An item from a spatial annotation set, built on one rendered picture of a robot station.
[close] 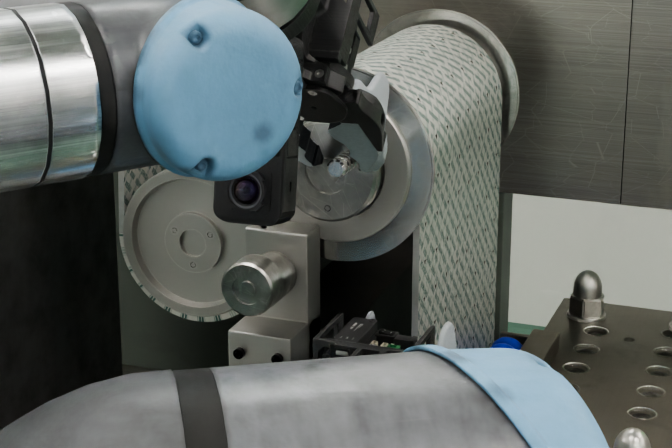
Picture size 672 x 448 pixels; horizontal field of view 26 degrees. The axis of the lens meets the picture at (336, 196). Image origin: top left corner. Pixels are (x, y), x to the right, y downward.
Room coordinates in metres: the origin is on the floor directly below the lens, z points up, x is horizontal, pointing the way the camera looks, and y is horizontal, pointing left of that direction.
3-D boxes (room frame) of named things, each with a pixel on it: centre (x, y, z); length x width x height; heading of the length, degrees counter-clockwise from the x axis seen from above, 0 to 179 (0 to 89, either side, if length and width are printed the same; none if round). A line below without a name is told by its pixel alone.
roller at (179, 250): (1.18, 0.07, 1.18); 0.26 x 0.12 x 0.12; 159
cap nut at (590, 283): (1.28, -0.24, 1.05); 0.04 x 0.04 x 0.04
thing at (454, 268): (1.11, -0.10, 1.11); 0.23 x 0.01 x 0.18; 159
